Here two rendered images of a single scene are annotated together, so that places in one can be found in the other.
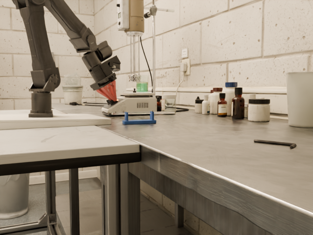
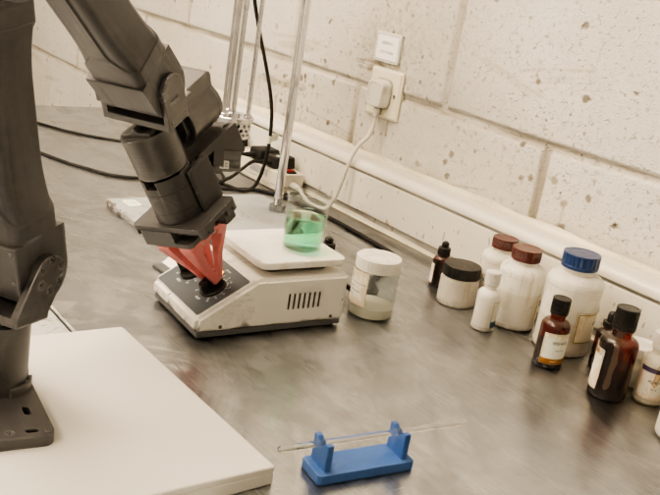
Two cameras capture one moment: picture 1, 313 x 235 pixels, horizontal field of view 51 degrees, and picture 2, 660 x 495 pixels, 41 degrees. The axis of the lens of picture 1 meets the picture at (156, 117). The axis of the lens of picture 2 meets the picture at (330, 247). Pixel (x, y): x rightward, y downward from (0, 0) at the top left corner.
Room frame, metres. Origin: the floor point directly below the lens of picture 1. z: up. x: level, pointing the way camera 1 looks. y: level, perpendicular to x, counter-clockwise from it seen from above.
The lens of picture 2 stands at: (0.34, 0.28, 1.32)
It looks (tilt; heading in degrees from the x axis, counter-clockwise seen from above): 18 degrees down; 345
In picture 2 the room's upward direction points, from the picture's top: 9 degrees clockwise
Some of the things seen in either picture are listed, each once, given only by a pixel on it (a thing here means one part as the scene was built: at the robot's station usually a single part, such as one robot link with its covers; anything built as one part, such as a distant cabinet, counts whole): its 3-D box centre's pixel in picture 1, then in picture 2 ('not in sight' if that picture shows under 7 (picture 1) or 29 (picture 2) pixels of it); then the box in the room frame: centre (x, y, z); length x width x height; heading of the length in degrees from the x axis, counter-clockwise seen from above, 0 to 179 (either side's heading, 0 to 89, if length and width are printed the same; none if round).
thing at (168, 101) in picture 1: (168, 104); (374, 285); (1.37, -0.05, 0.94); 0.06 x 0.06 x 0.08
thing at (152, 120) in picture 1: (139, 117); (360, 451); (1.00, 0.05, 0.92); 0.10 x 0.03 x 0.04; 107
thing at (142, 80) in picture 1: (142, 83); (307, 221); (1.34, 0.05, 1.02); 0.06 x 0.05 x 0.08; 79
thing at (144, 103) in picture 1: (131, 104); (258, 281); (1.35, 0.10, 0.94); 0.22 x 0.13 x 0.08; 111
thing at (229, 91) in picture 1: (231, 99); (571, 300); (1.30, -0.29, 0.96); 0.07 x 0.07 x 0.13
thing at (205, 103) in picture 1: (206, 104); (488, 300); (1.34, -0.20, 0.94); 0.03 x 0.03 x 0.08
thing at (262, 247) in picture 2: (137, 93); (281, 247); (1.36, 0.08, 0.98); 0.12 x 0.12 x 0.01; 21
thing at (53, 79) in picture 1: (43, 83); (1, 279); (1.09, 0.37, 1.02); 0.09 x 0.06 x 0.06; 55
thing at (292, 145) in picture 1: (276, 143); not in sight; (0.62, -0.23, 0.90); 0.09 x 0.03 x 0.01; 32
